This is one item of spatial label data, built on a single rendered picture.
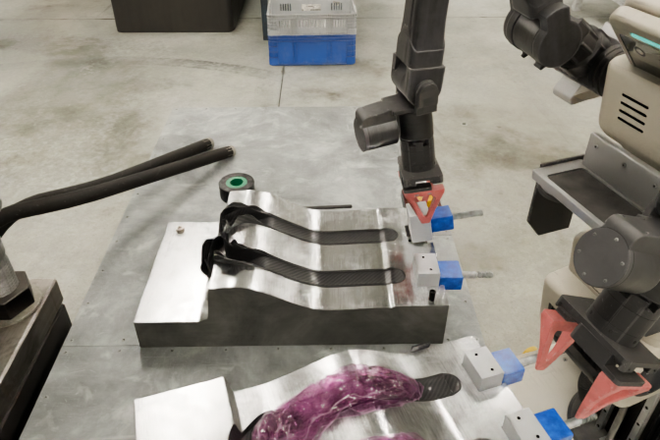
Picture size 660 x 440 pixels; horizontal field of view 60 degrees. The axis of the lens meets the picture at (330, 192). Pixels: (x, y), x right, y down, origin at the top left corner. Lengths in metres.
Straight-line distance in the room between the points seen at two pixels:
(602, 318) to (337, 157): 0.91
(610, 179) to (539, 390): 0.80
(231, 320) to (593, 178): 0.62
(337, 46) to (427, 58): 3.19
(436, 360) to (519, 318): 1.33
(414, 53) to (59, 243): 2.06
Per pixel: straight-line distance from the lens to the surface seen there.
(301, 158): 1.44
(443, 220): 1.02
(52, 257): 2.61
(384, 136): 0.91
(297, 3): 4.34
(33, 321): 1.16
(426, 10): 0.85
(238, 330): 0.96
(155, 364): 0.99
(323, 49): 4.05
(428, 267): 0.95
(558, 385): 1.69
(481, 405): 0.87
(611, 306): 0.67
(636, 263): 0.59
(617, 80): 0.99
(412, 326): 0.96
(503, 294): 2.29
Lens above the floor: 1.55
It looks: 35 degrees down
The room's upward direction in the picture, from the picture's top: straight up
